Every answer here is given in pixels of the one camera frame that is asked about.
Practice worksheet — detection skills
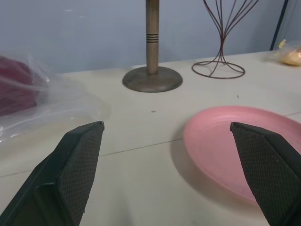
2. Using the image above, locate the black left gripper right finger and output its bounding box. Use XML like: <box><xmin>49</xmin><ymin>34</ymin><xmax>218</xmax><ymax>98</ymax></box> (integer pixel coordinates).
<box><xmin>230</xmin><ymin>122</ymin><xmax>301</xmax><ymax>226</ymax></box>

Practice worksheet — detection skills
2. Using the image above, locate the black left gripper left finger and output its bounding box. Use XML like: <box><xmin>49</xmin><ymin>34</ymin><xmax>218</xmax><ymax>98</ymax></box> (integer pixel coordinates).
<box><xmin>0</xmin><ymin>121</ymin><xmax>105</xmax><ymax>226</ymax></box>

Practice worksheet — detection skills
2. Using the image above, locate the brown wooden stand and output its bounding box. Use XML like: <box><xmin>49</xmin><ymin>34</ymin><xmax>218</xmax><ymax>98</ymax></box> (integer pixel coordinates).
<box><xmin>121</xmin><ymin>0</ymin><xmax>183</xmax><ymax>93</ymax></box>

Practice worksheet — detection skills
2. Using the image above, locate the clear plastic bag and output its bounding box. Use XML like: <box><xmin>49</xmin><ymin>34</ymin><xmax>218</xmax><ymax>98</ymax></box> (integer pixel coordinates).
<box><xmin>0</xmin><ymin>52</ymin><xmax>112</xmax><ymax>143</ymax></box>

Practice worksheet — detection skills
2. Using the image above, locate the dark red cloth item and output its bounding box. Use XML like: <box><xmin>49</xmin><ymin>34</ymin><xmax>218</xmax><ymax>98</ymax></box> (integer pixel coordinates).
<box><xmin>0</xmin><ymin>55</ymin><xmax>38</xmax><ymax>116</ymax></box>

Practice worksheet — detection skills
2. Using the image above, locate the yellow item in clear bag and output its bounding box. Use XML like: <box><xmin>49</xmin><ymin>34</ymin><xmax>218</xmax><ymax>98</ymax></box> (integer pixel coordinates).
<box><xmin>266</xmin><ymin>39</ymin><xmax>301</xmax><ymax>67</ymax></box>

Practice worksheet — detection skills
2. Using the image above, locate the pink round plate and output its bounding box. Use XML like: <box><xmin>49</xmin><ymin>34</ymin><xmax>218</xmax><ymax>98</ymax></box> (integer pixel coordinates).
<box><xmin>183</xmin><ymin>105</ymin><xmax>301</xmax><ymax>207</ymax></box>

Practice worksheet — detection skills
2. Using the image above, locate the dark wire stand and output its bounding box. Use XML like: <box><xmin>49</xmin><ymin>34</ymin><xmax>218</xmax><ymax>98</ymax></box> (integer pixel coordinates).
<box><xmin>191</xmin><ymin>0</ymin><xmax>251</xmax><ymax>80</ymax></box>

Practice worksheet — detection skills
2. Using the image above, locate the black vertical pole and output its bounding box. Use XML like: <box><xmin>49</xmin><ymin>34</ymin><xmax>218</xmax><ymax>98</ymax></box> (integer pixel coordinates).
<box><xmin>269</xmin><ymin>0</ymin><xmax>285</xmax><ymax>51</ymax></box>

